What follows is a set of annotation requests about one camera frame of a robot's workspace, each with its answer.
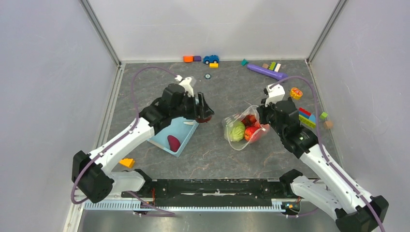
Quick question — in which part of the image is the magenta fruit toy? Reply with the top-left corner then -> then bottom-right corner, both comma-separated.
167,135 -> 181,152

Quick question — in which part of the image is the dark red apple toy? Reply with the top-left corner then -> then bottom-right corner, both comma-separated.
195,116 -> 212,124

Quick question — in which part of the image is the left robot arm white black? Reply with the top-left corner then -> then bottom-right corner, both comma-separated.
71,84 -> 214,204

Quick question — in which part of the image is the blue toy car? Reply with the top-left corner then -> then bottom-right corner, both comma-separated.
203,55 -> 220,65

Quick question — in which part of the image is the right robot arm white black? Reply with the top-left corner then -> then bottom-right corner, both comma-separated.
257,99 -> 389,232

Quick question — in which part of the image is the white slotted cable duct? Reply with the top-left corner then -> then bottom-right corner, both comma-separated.
84,200 -> 283,212

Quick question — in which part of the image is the small green cube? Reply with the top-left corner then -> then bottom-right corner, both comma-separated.
320,112 -> 328,120

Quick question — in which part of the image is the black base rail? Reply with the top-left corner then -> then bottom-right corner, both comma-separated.
135,179 -> 298,207

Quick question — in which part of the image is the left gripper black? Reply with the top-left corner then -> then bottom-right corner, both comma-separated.
171,92 -> 214,120

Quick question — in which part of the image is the multicolour duplo stack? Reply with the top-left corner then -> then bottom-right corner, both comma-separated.
298,107 -> 316,129

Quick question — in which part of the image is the teal block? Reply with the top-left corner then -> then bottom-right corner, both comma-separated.
241,59 -> 249,66

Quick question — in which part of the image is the purple toy flashlight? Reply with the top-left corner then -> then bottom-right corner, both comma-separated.
247,63 -> 288,81

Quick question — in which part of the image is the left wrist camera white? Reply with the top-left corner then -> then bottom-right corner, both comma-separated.
175,75 -> 196,97

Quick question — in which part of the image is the orange block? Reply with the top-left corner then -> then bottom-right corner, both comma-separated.
183,56 -> 194,63

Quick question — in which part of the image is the tan wooden cube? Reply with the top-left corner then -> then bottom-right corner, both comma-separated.
323,120 -> 334,130

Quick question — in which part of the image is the white block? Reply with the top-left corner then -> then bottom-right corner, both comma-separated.
274,63 -> 281,72

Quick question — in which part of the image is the clear polka dot zip bag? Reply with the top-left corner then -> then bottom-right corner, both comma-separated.
221,105 -> 270,151

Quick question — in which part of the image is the green lego block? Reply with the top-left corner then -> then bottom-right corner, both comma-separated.
268,61 -> 277,71

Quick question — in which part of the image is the light blue plastic basket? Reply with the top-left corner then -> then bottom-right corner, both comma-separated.
147,97 -> 198,157

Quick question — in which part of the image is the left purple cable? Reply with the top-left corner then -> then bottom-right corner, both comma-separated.
70,66 -> 180,205

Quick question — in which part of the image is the green cabbage toy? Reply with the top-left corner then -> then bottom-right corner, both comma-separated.
229,121 -> 246,142

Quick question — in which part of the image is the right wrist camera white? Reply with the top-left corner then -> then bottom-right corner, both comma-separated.
261,84 -> 285,106

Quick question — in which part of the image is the yellow wedge block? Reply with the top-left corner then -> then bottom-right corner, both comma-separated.
119,158 -> 135,168

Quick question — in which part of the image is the yellow butterfly duplo block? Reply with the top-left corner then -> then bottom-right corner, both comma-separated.
290,87 -> 303,100

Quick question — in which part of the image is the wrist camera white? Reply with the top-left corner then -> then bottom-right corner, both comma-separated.
175,75 -> 196,97
261,84 -> 285,106

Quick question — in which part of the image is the red pomegranate toy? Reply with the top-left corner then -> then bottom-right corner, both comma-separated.
244,127 -> 260,143

